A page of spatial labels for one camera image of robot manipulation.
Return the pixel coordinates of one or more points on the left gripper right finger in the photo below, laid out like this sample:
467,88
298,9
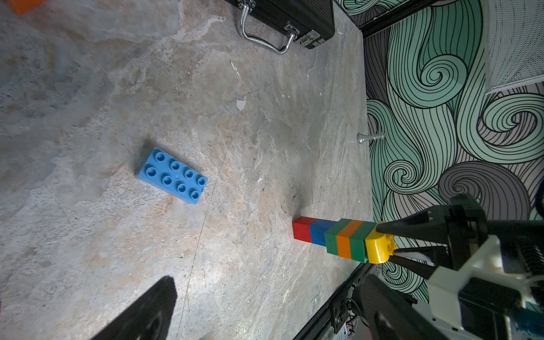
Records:
389,315

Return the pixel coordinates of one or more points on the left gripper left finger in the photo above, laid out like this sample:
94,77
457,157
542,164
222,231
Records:
149,317

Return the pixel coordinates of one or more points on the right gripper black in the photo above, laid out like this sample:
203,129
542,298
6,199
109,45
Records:
465,229

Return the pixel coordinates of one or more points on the yellow half-round lego brick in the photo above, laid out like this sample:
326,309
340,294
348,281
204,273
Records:
379,247

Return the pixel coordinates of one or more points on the green long lego brick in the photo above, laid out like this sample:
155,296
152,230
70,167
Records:
331,236
357,241

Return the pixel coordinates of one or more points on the orange lego brick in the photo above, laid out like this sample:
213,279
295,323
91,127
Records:
343,238

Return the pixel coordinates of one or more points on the blue square lego brick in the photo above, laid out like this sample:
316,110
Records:
318,230

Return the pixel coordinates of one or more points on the red square lego brick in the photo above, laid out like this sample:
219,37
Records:
301,228

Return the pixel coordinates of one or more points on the light blue long lego brick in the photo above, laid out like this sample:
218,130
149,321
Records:
167,173

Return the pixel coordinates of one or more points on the silver metal peg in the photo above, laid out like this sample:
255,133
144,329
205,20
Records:
361,138

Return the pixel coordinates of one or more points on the black hard case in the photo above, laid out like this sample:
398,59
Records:
309,23

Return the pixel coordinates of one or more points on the orange half-round block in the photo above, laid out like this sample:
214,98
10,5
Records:
21,7

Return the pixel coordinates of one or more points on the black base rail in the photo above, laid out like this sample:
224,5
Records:
334,313

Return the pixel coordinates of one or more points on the clear plastic wall holder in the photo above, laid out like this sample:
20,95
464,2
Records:
513,43

